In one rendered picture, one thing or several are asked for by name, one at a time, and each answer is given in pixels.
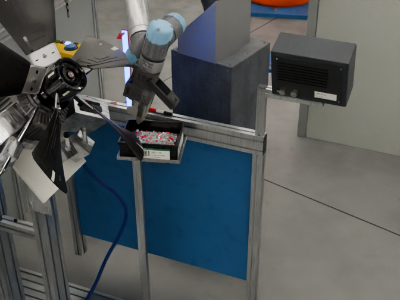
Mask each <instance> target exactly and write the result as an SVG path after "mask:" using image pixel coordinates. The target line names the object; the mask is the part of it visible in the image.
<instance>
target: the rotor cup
mask: <svg viewBox="0 0 400 300"><path fill-rule="evenodd" d="M69 71H71V72H73V74H74V77H70V76H69V75H68V72H69ZM52 72H54V74H53V75H52V76H51V77H49V78H48V76H49V75H50V74H51V73H52ZM86 84H87V77H86V73H85V71H84V69H83V68H82V66H81V65H80V64H79V63H78V62H77V61H75V60H73V59H72V58H69V57H62V58H59V59H58V60H56V62H54V63H53V64H51V65H50V66H49V67H48V68H47V69H46V73H45V77H44V79H43V82H42V85H41V88H40V91H39V93H38V94H36V95H35V94H31V96H32V98H33V99H34V101H35V102H36V103H37V104H38V106H40V107H41V108H43V109H45V110H47V111H49V112H52V113H53V111H51V107H52V106H54V96H55V92H56V93H57V94H58V97H59V102H60V107H61V111H62V110H63V109H65V108H66V107H67V105H68V104H69V102H70V99H71V98H73V97H74V96H76V95H77V94H78V93H80V92H81V91H82V90H83V89H84V88H85V87H86ZM66 91H70V92H69V93H68V94H66V95H65V96H63V94H64V93H66Z"/></svg>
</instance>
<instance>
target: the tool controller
mask: <svg viewBox="0 0 400 300"><path fill-rule="evenodd" d="M356 49H357V44H356V43H350V42H342V41H338V40H330V39H323V38H318V37H311V36H303V35H295V34H291V33H283V32H280V34H279V36H278V38H277V40H276V42H275V44H274V46H273V48H272V50H271V83H272V93H273V94H276V95H282V96H288V97H292V98H298V99H304V100H309V101H315V102H321V103H325V104H331V105H337V106H341V107H345V106H346V105H347V103H348V99H349V96H350V94H351V91H352V88H353V84H354V70H355V57H356Z"/></svg>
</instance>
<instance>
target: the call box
mask: <svg viewBox="0 0 400 300"><path fill-rule="evenodd" d="M55 44H56V46H57V48H58V50H59V52H60V54H61V56H62V57H69V58H72V56H73V55H74V54H75V53H76V51H77V50H78V48H79V47H80V45H81V44H78V45H76V49H72V50H68V49H66V48H65V46H66V44H65V43H64V44H61V43H55Z"/></svg>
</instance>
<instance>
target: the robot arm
mask: <svg viewBox="0 0 400 300"><path fill-rule="evenodd" d="M216 1H218V0H201V3H202V6H203V8H204V11H205V10H206V9H207V8H209V7H210V6H211V5H212V4H213V3H215V2H216ZM124 3H125V7H126V15H127V22H128V27H129V33H130V41H131V46H130V47H129V48H128V49H127V50H126V58H127V60H128V62H129V63H130V64H131V65H132V68H133V72H132V75H131V76H130V77H129V78H128V79H127V82H126V85H125V88H124V92H123V96H125V97H127V98H128V99H130V100H132V101H133V102H132V106H127V108H126V110H127V112H129V113H130V114H131V115H132V116H134V117H135V118H136V122H137V124H140V123H141V122H143V121H144V119H145V117H146V115H147V113H148V111H149V109H150V107H151V104H152V101H153V100H154V96H155V94H156V96H157V97H159V98H160V100H162V101H163V103H165V104H166V106H167V107H168V108H169V109H170V110H172V109H173V108H174V107H176V105H177V104H178V103H179V102H180V99H179V98H178V97H177V96H176V95H175V94H174V93H173V91H172V90H171V89H170V88H169V87H168V86H167V85H166V84H165V83H164V82H163V81H162V80H161V79H160V78H159V76H160V73H161V71H162V69H163V65H164V61H165V58H166V55H167V51H168V49H169V47H170V46H171V45H172V44H173V43H174V42H175V41H176V40H177V38H178V37H180V36H181V35H182V34H183V32H184V30H185V28H186V22H185V20H184V18H183V17H182V16H181V15H180V14H178V13H175V12H173V13H169V14H168V15H166V16H164V17H163V19H162V20H160V19H156V20H152V21H151V20H150V16H149V10H148V3H147V0H124ZM134 100H135V101H134Z"/></svg>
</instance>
